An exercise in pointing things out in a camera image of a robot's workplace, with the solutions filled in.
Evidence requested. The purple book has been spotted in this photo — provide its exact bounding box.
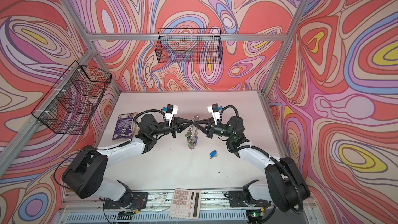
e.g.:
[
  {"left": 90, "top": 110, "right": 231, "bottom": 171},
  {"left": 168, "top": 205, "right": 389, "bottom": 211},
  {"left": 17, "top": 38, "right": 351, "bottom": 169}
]
[{"left": 112, "top": 113, "right": 137, "bottom": 141}]

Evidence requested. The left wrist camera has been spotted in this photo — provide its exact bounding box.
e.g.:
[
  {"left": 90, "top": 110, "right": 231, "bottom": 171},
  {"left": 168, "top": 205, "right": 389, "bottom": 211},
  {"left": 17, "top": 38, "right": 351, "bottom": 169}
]
[{"left": 162, "top": 104, "right": 178, "bottom": 126}]

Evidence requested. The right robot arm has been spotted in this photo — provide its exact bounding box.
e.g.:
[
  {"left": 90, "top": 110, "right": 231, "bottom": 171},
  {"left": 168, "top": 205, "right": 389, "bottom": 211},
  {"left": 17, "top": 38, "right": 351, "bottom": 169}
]
[{"left": 193, "top": 104, "right": 311, "bottom": 214}]

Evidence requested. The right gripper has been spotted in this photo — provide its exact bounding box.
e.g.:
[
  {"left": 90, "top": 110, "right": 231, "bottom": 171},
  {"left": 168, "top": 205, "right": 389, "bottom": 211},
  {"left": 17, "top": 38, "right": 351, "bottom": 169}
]
[{"left": 194, "top": 118, "right": 235, "bottom": 140}]

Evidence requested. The left wire basket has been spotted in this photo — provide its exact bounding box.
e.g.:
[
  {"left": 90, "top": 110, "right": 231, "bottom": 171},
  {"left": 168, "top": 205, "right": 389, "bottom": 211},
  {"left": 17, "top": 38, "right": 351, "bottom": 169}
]
[{"left": 31, "top": 61, "right": 112, "bottom": 135}]

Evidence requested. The small white label card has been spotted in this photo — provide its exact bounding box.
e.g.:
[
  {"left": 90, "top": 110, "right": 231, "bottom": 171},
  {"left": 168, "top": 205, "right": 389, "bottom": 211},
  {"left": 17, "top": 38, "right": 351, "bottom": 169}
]
[{"left": 153, "top": 194, "right": 167, "bottom": 204}]

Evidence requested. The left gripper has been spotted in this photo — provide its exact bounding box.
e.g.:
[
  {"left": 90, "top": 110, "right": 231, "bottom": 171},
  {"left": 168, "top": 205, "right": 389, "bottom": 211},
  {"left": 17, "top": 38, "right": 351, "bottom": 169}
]
[{"left": 149, "top": 119, "right": 193, "bottom": 142}]

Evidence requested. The white pink calculator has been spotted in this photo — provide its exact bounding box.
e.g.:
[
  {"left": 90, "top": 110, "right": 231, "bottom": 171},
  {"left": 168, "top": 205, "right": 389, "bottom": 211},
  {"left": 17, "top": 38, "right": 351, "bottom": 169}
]
[{"left": 169, "top": 189, "right": 202, "bottom": 220}]

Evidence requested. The back wire basket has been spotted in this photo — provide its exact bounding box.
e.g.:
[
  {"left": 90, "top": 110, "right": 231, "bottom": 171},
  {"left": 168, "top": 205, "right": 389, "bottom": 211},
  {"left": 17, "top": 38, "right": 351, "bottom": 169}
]
[{"left": 155, "top": 28, "right": 223, "bottom": 64}]

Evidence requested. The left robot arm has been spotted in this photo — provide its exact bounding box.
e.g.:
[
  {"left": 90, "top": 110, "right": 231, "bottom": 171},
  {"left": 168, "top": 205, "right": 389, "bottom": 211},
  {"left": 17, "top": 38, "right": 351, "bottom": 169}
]
[{"left": 62, "top": 108, "right": 193, "bottom": 207}]

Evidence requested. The wire basket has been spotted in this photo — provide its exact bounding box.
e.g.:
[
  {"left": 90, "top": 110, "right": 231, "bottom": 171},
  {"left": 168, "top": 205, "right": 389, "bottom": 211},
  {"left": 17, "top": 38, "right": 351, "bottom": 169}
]
[
  {"left": 155, "top": 28, "right": 223, "bottom": 64},
  {"left": 31, "top": 61, "right": 112, "bottom": 135}
]

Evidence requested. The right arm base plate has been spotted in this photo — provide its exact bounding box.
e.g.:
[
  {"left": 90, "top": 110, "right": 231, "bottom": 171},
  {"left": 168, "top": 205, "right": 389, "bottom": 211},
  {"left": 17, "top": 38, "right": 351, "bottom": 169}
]
[{"left": 224, "top": 190, "right": 272, "bottom": 208}]

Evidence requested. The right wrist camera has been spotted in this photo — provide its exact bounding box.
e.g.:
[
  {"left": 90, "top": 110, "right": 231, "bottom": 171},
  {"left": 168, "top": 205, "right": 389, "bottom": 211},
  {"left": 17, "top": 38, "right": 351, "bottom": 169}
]
[{"left": 207, "top": 104, "right": 222, "bottom": 124}]

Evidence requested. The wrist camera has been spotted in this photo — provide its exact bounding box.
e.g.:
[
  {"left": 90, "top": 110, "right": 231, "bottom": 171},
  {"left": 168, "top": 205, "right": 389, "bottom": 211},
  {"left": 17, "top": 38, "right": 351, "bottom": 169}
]
[
  {"left": 162, "top": 104, "right": 178, "bottom": 126},
  {"left": 207, "top": 104, "right": 222, "bottom": 124}
]

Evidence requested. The round keyring disc with keys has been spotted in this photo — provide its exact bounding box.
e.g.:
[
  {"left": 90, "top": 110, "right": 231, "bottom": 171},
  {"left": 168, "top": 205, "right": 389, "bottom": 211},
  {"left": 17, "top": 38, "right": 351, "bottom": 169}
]
[{"left": 185, "top": 124, "right": 198, "bottom": 150}]

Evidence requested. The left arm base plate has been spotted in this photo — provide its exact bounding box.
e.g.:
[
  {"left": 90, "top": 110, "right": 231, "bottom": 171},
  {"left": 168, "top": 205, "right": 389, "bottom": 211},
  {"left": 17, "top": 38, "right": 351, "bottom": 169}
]
[{"left": 103, "top": 192, "right": 149, "bottom": 210}]

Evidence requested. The blue tag key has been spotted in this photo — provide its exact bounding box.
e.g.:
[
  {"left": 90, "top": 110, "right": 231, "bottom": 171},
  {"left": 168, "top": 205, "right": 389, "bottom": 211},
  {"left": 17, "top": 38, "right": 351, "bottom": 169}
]
[{"left": 209, "top": 150, "right": 218, "bottom": 159}]

